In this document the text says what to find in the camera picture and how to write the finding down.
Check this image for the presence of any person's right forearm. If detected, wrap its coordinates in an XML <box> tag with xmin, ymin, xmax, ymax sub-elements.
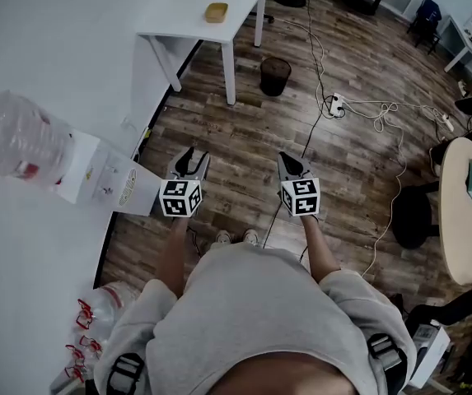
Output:
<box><xmin>301</xmin><ymin>215</ymin><xmax>342</xmax><ymax>283</ymax></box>

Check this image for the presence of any white desk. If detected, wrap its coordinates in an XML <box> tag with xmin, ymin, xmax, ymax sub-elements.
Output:
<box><xmin>443</xmin><ymin>14</ymin><xmax>472</xmax><ymax>73</ymax></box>

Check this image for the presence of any white rectangular table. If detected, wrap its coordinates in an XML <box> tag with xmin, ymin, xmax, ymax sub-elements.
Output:
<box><xmin>136</xmin><ymin>0</ymin><xmax>273</xmax><ymax>106</ymax></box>

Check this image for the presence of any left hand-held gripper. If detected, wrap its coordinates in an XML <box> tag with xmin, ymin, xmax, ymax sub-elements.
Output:
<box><xmin>159</xmin><ymin>146</ymin><xmax>212</xmax><ymax>219</ymax></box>

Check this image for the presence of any clear water dispenser bottle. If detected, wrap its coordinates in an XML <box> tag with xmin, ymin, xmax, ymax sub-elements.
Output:
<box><xmin>0</xmin><ymin>91</ymin><xmax>76</xmax><ymax>191</ymax></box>

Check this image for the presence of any dark chair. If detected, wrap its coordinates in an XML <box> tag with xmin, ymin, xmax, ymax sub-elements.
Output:
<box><xmin>408</xmin><ymin>0</ymin><xmax>443</xmax><ymax>53</ymax></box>

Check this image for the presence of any black mesh waste bin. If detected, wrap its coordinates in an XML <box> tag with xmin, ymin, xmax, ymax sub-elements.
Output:
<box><xmin>259</xmin><ymin>57</ymin><xmax>292</xmax><ymax>97</ymax></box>

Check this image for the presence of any person's left forearm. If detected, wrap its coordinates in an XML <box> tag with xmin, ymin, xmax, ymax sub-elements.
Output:
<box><xmin>155</xmin><ymin>216</ymin><xmax>190</xmax><ymax>300</ymax></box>

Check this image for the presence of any black harness strap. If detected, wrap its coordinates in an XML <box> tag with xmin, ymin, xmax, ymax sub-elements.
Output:
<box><xmin>105</xmin><ymin>351</ymin><xmax>146</xmax><ymax>395</ymax></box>
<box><xmin>367</xmin><ymin>332</ymin><xmax>409</xmax><ymax>394</ymax></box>

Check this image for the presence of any black floor cable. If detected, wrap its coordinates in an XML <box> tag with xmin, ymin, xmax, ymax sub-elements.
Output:
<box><xmin>262</xmin><ymin>0</ymin><xmax>332</xmax><ymax>249</ymax></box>

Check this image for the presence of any white water dispenser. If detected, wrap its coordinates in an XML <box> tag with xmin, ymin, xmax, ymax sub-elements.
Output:
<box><xmin>58</xmin><ymin>128</ymin><xmax>166</xmax><ymax>217</ymax></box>

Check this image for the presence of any yellow plastic tray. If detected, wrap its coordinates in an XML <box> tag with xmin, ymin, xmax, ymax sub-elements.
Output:
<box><xmin>204</xmin><ymin>2</ymin><xmax>229</xmax><ymax>24</ymax></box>

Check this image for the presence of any black stool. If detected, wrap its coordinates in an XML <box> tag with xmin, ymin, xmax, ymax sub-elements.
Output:
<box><xmin>391</xmin><ymin>181</ymin><xmax>441</xmax><ymax>250</ymax></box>

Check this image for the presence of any person's grey sweatshirt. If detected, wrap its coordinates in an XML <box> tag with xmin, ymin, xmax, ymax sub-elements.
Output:
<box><xmin>93</xmin><ymin>243</ymin><xmax>418</xmax><ymax>395</ymax></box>

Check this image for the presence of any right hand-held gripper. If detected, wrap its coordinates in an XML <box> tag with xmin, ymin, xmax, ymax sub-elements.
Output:
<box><xmin>277</xmin><ymin>151</ymin><xmax>323</xmax><ymax>218</ymax></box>

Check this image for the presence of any round beige table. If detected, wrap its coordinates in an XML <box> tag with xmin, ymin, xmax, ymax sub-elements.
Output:
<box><xmin>437</xmin><ymin>137</ymin><xmax>472</xmax><ymax>286</ymax></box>

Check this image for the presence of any white floor cable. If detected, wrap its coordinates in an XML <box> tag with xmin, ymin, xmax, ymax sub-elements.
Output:
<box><xmin>280</xmin><ymin>17</ymin><xmax>332</xmax><ymax>107</ymax></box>
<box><xmin>342</xmin><ymin>99</ymin><xmax>453</xmax><ymax>279</ymax></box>

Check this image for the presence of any large white power strip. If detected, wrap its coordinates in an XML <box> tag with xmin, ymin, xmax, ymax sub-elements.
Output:
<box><xmin>329</xmin><ymin>92</ymin><xmax>346</xmax><ymax>119</ymax></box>

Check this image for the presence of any clear jug with red handle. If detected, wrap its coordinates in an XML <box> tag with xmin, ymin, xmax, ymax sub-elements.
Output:
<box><xmin>77</xmin><ymin>281</ymin><xmax>142</xmax><ymax>331</ymax></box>
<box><xmin>64</xmin><ymin>334</ymin><xmax>105</xmax><ymax>386</ymax></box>

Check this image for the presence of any person's right shoe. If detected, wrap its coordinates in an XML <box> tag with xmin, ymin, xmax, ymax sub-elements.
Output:
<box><xmin>241</xmin><ymin>227</ymin><xmax>260</xmax><ymax>247</ymax></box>

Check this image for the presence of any person's left shoe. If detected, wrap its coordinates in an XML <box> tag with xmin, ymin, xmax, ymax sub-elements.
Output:
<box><xmin>212</xmin><ymin>229</ymin><xmax>235</xmax><ymax>249</ymax></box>

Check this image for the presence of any person's shoe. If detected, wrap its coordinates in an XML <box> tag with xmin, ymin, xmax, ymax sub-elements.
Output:
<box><xmin>212</xmin><ymin>229</ymin><xmax>235</xmax><ymax>249</ymax></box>
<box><xmin>241</xmin><ymin>227</ymin><xmax>260</xmax><ymax>247</ymax></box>

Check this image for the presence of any white cardboard box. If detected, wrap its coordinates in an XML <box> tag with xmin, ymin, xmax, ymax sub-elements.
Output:
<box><xmin>408</xmin><ymin>321</ymin><xmax>451</xmax><ymax>388</ymax></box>

